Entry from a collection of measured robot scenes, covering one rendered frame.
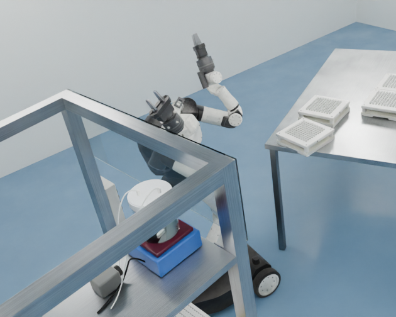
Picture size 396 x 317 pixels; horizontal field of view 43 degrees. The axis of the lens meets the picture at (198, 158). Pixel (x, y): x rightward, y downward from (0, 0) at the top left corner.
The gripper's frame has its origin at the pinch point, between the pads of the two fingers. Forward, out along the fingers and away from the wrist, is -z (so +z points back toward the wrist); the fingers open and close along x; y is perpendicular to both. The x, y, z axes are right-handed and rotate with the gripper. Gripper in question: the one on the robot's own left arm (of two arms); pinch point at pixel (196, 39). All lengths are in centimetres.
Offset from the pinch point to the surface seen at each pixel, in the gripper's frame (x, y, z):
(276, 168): -23, -22, 91
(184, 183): 133, 41, 40
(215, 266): 119, 42, 75
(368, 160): 20, -63, 96
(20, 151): -241, 165, 34
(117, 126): 86, 55, 21
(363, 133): -4, -75, 87
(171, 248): 116, 53, 64
